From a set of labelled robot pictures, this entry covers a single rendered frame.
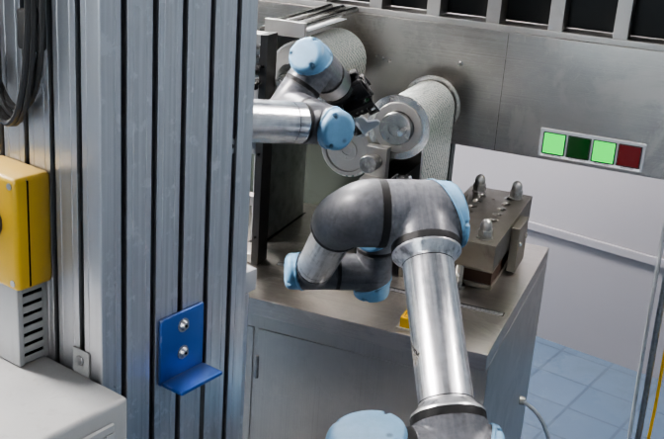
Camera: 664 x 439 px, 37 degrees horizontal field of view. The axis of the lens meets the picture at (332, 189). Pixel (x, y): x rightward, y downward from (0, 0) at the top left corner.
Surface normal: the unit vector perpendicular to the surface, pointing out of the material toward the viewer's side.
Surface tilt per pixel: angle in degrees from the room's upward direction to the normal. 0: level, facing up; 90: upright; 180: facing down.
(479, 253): 90
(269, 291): 0
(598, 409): 0
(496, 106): 90
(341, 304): 0
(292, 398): 90
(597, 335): 90
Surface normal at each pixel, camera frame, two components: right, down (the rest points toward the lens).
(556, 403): 0.07, -0.95
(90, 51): -0.59, 0.22
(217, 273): 0.80, 0.24
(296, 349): -0.38, 0.27
